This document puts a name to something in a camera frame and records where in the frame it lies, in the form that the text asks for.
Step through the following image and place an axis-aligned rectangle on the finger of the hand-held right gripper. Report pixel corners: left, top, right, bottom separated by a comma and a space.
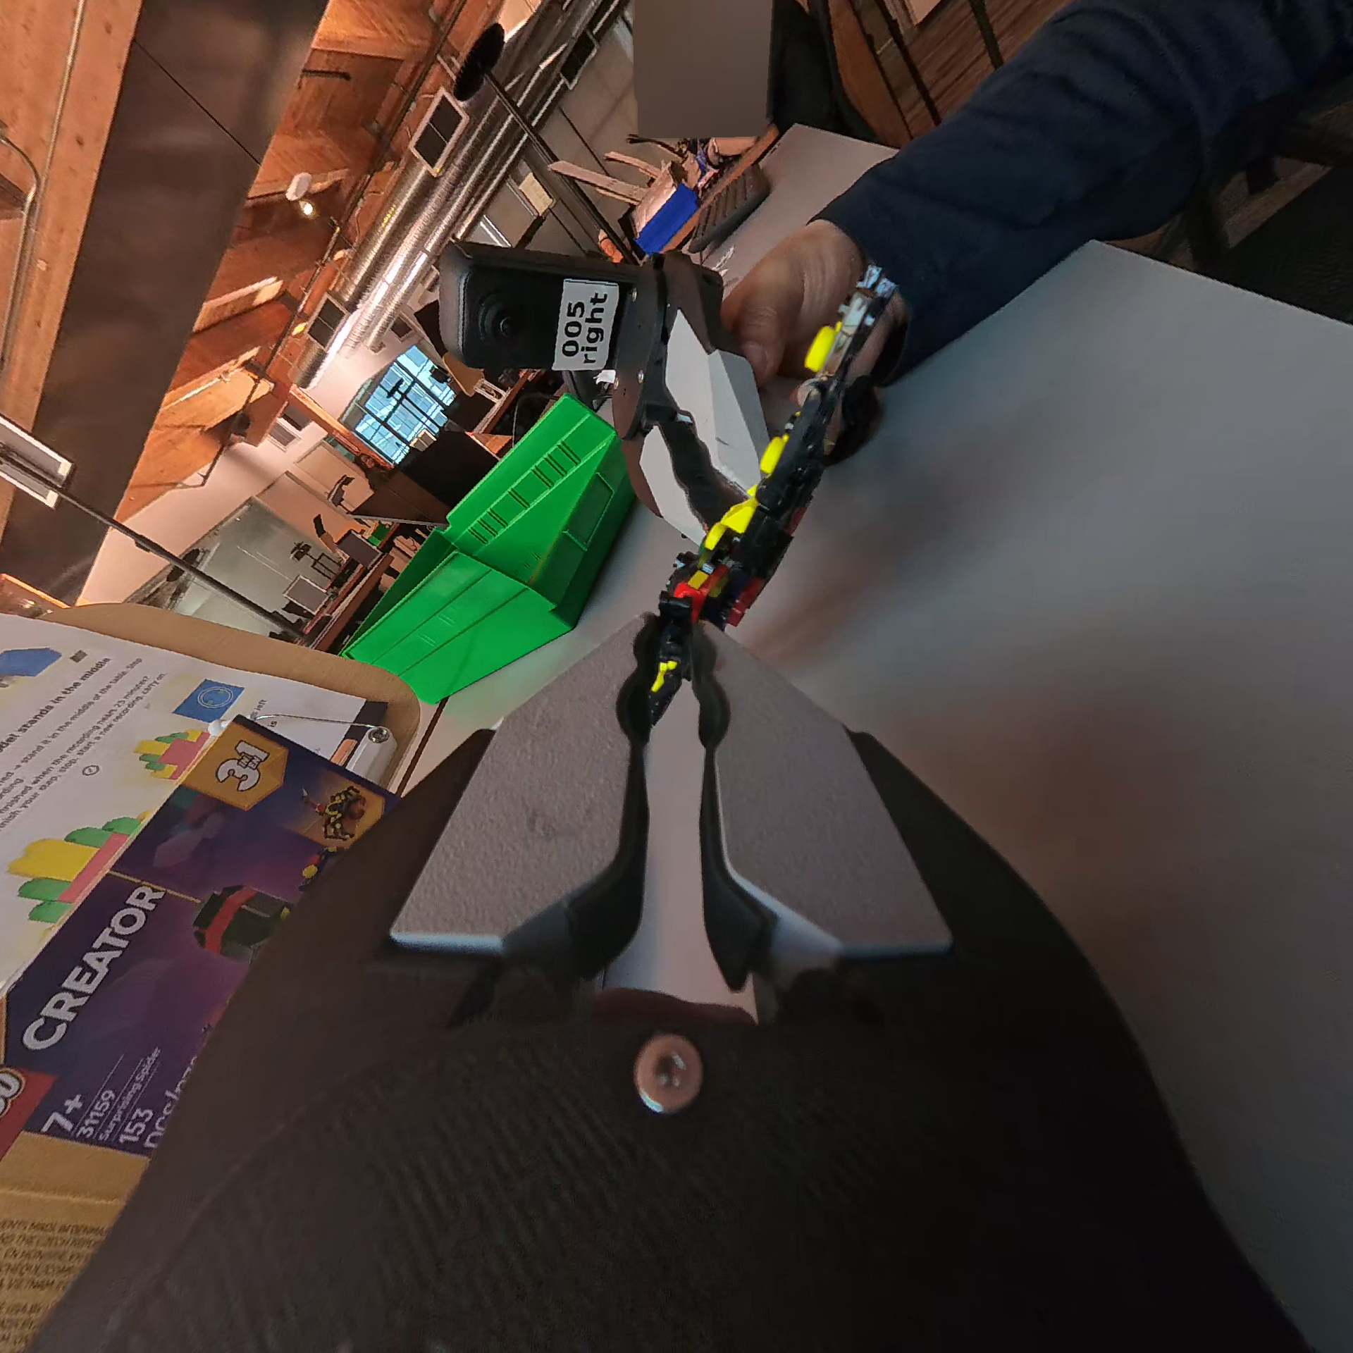
622, 414, 707, 526
673, 327, 775, 513

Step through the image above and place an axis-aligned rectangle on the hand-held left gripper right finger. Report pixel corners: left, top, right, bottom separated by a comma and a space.
692, 638, 955, 992

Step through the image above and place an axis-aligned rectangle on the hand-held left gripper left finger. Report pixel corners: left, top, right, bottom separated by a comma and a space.
388, 615, 648, 988

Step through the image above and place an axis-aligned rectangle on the black yellow lego spider model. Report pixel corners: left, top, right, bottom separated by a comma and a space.
654, 263, 910, 731

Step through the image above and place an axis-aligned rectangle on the person's right forearm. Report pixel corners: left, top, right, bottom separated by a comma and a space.
819, 0, 1353, 382

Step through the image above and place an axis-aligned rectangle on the purple lego set box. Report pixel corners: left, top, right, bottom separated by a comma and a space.
0, 712, 406, 1353

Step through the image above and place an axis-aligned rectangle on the person's right hand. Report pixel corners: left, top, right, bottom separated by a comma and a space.
722, 217, 908, 407

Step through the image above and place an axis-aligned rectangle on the small blue bin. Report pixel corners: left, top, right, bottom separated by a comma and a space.
633, 179, 701, 255

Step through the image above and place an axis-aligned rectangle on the green plastic bin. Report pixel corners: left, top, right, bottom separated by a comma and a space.
341, 393, 639, 702

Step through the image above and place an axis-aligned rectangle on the black keyboard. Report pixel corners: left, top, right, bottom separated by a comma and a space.
692, 168, 773, 253

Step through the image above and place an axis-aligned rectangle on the wooden clipboard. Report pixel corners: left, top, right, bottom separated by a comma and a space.
63, 602, 424, 793

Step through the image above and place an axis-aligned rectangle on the printed paper sheet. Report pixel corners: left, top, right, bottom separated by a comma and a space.
0, 613, 360, 994

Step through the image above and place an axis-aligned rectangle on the silver ventilation duct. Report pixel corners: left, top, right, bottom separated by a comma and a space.
343, 0, 635, 318

